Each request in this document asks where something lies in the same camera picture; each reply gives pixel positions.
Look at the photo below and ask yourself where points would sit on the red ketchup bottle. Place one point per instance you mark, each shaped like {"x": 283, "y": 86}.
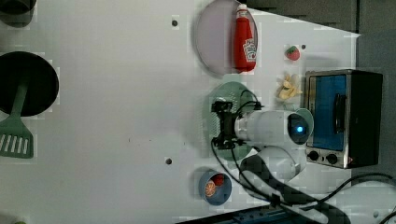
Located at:
{"x": 244, "y": 48}

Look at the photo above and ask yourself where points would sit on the purple round plate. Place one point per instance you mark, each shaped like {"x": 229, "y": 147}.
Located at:
{"x": 214, "y": 34}

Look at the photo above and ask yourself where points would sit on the toy orange slice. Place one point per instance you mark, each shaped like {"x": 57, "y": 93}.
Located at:
{"x": 210, "y": 189}

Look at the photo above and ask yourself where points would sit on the toy strawberry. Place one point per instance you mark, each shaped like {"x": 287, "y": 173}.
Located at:
{"x": 293, "y": 53}

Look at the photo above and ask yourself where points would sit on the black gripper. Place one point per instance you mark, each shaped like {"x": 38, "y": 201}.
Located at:
{"x": 227, "y": 121}

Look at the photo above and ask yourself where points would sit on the black frying pan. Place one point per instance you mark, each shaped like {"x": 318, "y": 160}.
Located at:
{"x": 39, "y": 77}

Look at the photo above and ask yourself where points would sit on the silver toaster oven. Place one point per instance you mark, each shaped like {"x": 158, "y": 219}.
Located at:
{"x": 346, "y": 108}

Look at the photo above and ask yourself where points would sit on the green slotted spatula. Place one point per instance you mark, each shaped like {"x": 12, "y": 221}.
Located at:
{"x": 16, "y": 139}

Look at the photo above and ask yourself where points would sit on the peeled toy banana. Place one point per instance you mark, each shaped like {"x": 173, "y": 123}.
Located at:
{"x": 289, "y": 88}

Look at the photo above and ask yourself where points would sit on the blue bowl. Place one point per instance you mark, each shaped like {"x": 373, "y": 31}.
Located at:
{"x": 222, "y": 193}

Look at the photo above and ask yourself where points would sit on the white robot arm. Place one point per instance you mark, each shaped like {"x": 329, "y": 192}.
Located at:
{"x": 265, "y": 148}

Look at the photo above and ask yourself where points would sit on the green plastic strainer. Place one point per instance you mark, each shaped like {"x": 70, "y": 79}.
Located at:
{"x": 244, "y": 102}

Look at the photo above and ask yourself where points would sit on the dark pot at edge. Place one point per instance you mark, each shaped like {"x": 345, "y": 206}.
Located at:
{"x": 16, "y": 7}

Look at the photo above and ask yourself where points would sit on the small red toy fruit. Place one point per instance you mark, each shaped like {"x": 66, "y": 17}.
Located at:
{"x": 218, "y": 180}

